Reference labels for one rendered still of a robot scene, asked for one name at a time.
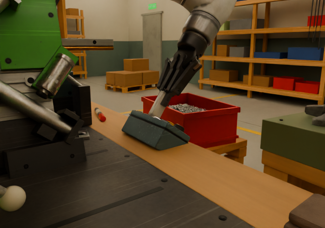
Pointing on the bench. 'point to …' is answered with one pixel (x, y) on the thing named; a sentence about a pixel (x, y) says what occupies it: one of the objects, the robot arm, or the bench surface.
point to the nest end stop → (72, 132)
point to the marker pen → (100, 114)
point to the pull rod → (11, 198)
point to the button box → (154, 131)
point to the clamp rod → (42, 93)
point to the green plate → (29, 29)
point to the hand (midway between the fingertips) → (159, 105)
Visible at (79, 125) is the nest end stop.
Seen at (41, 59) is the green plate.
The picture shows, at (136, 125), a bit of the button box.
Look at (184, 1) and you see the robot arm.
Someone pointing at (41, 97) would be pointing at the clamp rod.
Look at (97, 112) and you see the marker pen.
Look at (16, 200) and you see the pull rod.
